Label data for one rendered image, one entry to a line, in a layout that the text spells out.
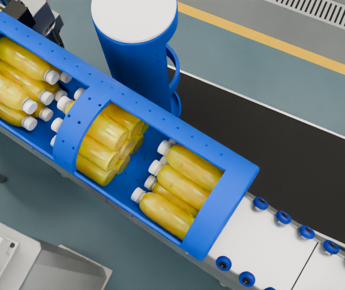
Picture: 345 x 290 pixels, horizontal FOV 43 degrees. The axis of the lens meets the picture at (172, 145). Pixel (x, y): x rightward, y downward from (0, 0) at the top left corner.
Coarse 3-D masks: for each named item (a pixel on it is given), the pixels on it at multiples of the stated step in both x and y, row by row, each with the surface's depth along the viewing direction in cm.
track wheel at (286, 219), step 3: (276, 213) 126; (279, 213) 124; (282, 213) 125; (285, 213) 126; (276, 216) 125; (279, 216) 124; (282, 216) 124; (285, 216) 124; (288, 216) 125; (279, 219) 124; (282, 219) 123; (285, 219) 123; (288, 219) 124; (282, 222) 124; (285, 222) 124; (288, 222) 124
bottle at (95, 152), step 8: (56, 128) 120; (88, 136) 117; (88, 144) 116; (96, 144) 116; (80, 152) 117; (88, 152) 116; (96, 152) 115; (104, 152) 115; (112, 152) 115; (88, 160) 118; (96, 160) 115; (104, 160) 114; (112, 160) 118; (104, 168) 115
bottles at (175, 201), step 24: (48, 96) 127; (24, 120) 127; (48, 120) 135; (96, 168) 120; (120, 168) 128; (168, 168) 118; (144, 192) 120; (168, 192) 122; (192, 192) 115; (168, 216) 115; (192, 216) 117
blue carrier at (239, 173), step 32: (0, 32) 119; (32, 32) 123; (64, 64) 115; (96, 96) 110; (128, 96) 113; (64, 128) 109; (160, 128) 108; (192, 128) 113; (64, 160) 113; (224, 160) 106; (128, 192) 126; (224, 192) 101; (192, 224) 102; (224, 224) 100
